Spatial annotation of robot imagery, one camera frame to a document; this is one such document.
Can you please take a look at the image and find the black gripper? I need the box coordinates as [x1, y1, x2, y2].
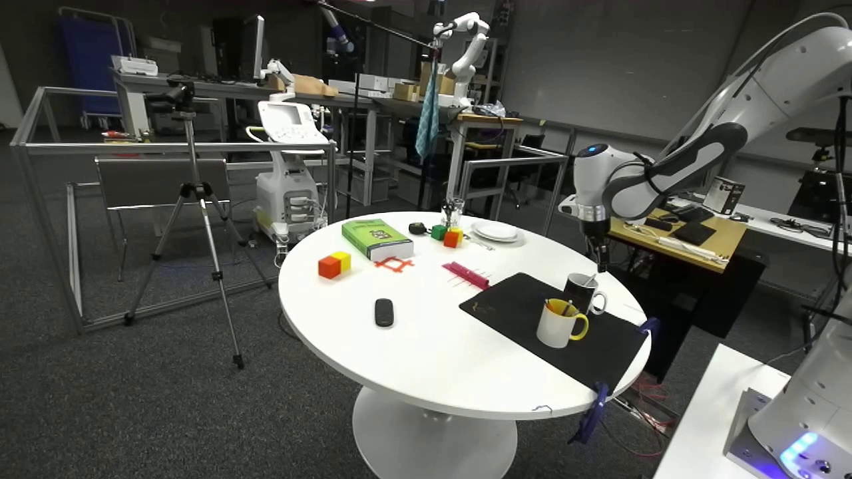
[580, 213, 614, 274]

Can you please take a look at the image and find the yellow mug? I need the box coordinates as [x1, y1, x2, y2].
[533, 294, 591, 351]

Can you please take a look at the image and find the large white plate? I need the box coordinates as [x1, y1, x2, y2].
[467, 217, 527, 246]

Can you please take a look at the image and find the black desk pad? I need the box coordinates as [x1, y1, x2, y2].
[674, 220, 718, 246]

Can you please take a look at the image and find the wooden desk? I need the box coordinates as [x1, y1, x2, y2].
[607, 204, 766, 357]

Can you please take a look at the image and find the black table mat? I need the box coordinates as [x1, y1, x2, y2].
[458, 269, 652, 397]

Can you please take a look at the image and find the small white plate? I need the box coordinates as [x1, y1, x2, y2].
[474, 220, 521, 242]

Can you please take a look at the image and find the pink ruler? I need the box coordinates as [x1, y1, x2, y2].
[442, 257, 491, 293]

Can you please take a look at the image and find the blue tape piece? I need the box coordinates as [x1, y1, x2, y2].
[567, 379, 614, 447]

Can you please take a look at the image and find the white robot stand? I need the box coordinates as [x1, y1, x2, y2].
[648, 342, 793, 479]

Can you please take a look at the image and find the orange plastic piece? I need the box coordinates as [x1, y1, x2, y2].
[371, 253, 414, 274]

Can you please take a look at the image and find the teal hanging cloth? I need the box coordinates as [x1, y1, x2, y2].
[411, 75, 443, 165]

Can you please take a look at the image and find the black computer mouse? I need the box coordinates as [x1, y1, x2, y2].
[371, 294, 395, 329]

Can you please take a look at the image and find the green book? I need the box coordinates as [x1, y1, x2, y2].
[337, 216, 417, 264]

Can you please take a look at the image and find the white machine cart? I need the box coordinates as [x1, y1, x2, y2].
[245, 97, 333, 250]

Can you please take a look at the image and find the cardboard box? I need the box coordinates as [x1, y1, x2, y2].
[286, 75, 341, 101]

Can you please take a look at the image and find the grey flat panel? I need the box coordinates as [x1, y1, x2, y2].
[92, 156, 230, 213]

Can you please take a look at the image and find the blue panel cart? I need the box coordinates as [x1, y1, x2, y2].
[55, 4, 135, 116]

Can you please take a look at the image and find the black cup with white handle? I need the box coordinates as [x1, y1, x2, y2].
[562, 272, 610, 317]

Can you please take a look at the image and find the white table pedestal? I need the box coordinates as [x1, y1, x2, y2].
[348, 383, 521, 479]

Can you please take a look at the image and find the grey metal frame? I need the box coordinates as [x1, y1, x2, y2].
[8, 81, 341, 331]

